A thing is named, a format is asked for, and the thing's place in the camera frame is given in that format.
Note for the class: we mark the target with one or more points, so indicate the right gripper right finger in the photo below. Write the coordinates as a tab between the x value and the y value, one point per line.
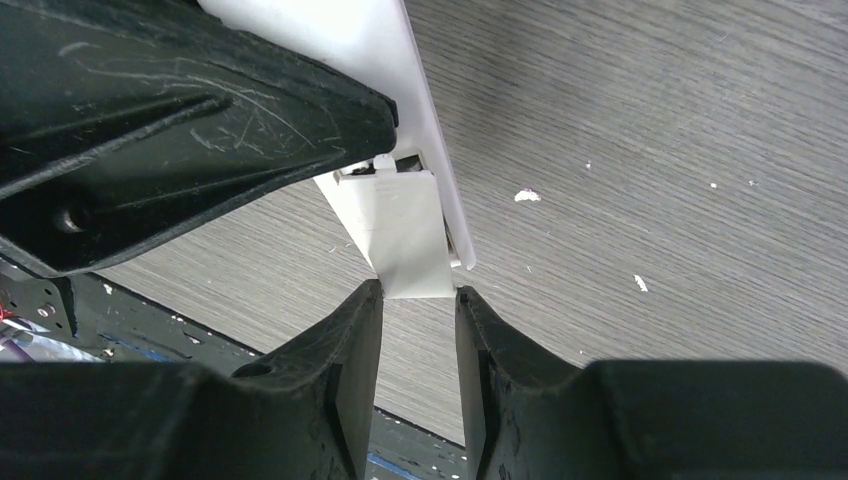
528	414

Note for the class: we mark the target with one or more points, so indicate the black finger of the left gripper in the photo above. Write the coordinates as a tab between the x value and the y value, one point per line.
126	124

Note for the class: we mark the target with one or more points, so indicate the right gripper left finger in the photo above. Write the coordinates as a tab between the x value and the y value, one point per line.
301	411

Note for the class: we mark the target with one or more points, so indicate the white battery cover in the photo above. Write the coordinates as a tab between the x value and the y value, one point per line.
394	217

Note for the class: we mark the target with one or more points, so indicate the long white remote control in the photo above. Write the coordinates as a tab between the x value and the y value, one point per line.
372	42

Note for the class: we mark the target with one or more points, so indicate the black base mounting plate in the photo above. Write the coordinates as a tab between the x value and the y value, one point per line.
86	318

